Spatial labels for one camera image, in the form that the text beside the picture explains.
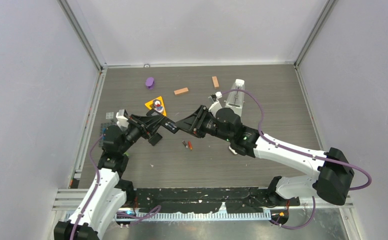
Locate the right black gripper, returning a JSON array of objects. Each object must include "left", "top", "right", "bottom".
[{"left": 174, "top": 105, "right": 233, "bottom": 143}]

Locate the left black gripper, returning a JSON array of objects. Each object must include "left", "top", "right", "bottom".
[{"left": 119, "top": 114, "right": 164, "bottom": 154}]

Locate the black remote battery cover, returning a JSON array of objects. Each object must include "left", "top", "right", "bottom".
[{"left": 148, "top": 133, "right": 163, "bottom": 146}]

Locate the black remote control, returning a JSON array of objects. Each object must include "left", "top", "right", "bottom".
[{"left": 146, "top": 109, "right": 179, "bottom": 134}]

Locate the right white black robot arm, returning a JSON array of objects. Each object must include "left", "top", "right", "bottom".
[{"left": 176, "top": 105, "right": 355, "bottom": 206}]

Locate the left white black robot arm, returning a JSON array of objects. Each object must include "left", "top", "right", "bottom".
[{"left": 53, "top": 109, "right": 177, "bottom": 240}]

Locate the yellow triangular toy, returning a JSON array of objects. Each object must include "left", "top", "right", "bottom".
[{"left": 144, "top": 96, "right": 167, "bottom": 116}]

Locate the purple plastic cap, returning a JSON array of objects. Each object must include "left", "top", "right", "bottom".
[{"left": 145, "top": 77, "right": 155, "bottom": 90}]

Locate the small clear grey tile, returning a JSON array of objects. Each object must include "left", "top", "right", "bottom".
[{"left": 105, "top": 112, "right": 115, "bottom": 120}]

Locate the white printed card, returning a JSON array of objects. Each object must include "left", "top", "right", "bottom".
[{"left": 229, "top": 146, "right": 238, "bottom": 155}]

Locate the grey building plate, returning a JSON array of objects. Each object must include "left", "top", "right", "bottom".
[{"left": 99, "top": 122, "right": 116, "bottom": 135}]

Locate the white metronome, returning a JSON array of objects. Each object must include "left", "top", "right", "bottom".
[{"left": 225, "top": 79, "right": 245, "bottom": 117}]

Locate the upright orange wooden block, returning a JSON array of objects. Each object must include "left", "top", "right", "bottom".
[{"left": 211, "top": 76, "right": 220, "bottom": 89}]

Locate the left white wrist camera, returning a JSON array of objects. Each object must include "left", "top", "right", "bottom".
[{"left": 115, "top": 109, "right": 129, "bottom": 130}]

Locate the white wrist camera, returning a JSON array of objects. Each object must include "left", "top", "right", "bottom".
[
  {"left": 208, "top": 91, "right": 223, "bottom": 117},
  {"left": 115, "top": 109, "right": 129, "bottom": 130}
]

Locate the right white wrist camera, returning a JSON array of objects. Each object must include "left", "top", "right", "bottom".
[{"left": 208, "top": 91, "right": 223, "bottom": 117}]

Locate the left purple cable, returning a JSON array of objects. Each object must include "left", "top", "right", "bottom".
[{"left": 68, "top": 134, "right": 105, "bottom": 240}]

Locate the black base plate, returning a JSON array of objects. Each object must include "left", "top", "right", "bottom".
[{"left": 123, "top": 186, "right": 300, "bottom": 214}]

